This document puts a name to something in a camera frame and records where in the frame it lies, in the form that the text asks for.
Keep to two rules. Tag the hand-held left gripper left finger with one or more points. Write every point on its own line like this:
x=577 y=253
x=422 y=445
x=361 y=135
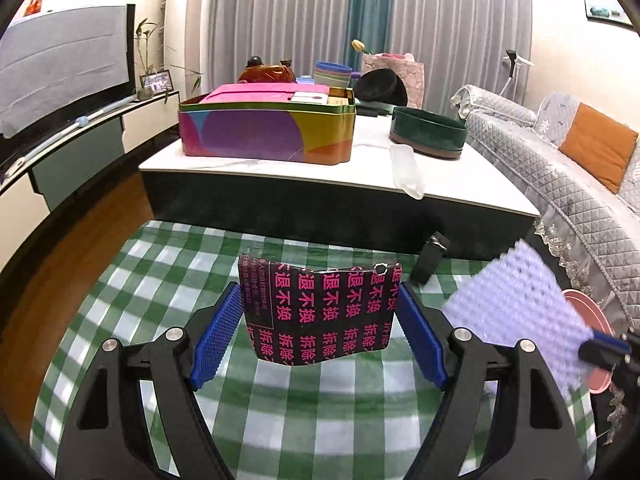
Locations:
x=215 y=340

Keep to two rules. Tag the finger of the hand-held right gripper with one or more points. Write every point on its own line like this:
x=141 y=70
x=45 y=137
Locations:
x=600 y=351

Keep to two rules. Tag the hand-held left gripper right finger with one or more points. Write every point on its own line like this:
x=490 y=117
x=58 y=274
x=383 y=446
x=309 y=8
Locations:
x=422 y=340

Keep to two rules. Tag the pink plastic basin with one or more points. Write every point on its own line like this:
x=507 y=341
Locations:
x=585 y=305

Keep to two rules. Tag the purple foam net sheet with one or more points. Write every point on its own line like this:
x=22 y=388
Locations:
x=520 y=310

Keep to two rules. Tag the black packet with pink print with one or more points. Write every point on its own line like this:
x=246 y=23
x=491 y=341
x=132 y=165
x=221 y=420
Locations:
x=320 y=315

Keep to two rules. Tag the small black box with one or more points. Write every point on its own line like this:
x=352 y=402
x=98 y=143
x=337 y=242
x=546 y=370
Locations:
x=427 y=260

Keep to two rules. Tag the green white checked cloth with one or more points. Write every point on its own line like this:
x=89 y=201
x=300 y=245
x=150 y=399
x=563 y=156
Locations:
x=310 y=410

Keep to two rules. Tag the white top coffee table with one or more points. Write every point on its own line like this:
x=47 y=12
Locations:
x=300 y=210

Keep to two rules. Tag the clear plastic bottle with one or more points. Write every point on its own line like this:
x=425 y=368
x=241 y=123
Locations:
x=407 y=170

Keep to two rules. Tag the grey quilted sofa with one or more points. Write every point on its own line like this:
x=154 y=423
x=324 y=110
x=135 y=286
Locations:
x=540 y=170

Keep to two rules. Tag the orange cushion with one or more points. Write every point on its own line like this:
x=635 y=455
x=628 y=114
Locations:
x=597 y=145

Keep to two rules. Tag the round dark green tin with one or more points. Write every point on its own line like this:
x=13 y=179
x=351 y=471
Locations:
x=425 y=127

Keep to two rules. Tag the colourful tin box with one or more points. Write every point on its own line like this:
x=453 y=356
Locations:
x=260 y=130

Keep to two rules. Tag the tv cabinet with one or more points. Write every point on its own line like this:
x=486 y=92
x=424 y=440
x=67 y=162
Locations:
x=75 y=160

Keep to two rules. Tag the pink flat box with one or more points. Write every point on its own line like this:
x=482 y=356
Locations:
x=250 y=94

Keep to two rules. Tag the black bowl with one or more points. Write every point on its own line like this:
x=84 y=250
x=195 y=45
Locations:
x=380 y=87

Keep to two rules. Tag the white rod with blue tip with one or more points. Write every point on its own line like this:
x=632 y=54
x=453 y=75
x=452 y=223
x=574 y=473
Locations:
x=80 y=121

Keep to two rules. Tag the pink gift bag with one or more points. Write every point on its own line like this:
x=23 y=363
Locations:
x=412 y=77

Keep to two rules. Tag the brown teapot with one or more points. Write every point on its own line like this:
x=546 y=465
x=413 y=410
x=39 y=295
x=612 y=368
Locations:
x=265 y=74

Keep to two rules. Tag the stack of pastel bowls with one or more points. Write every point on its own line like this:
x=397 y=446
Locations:
x=332 y=72

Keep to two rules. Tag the white standing device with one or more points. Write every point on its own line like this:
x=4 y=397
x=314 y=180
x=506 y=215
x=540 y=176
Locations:
x=515 y=62

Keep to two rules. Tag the yellow tulip flower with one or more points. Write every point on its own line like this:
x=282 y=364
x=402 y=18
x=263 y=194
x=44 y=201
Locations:
x=357 y=45

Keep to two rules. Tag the white standing air conditioner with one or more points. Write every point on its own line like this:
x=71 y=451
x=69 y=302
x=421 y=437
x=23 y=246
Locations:
x=196 y=35

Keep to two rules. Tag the bamboo plant in vase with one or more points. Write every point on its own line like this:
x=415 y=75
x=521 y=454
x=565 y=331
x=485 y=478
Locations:
x=145 y=35

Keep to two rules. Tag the covered television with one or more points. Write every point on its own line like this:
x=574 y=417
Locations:
x=60 y=65

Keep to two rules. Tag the grey sheer curtain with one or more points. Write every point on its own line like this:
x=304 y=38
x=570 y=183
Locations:
x=280 y=20

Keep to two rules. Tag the teal curtain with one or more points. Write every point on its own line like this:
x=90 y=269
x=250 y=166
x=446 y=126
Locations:
x=367 y=5

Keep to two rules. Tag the small photo frame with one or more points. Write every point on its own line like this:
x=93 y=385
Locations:
x=157 y=81

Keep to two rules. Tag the framed wall picture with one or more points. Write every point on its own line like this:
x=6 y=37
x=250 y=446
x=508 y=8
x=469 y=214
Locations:
x=602 y=7

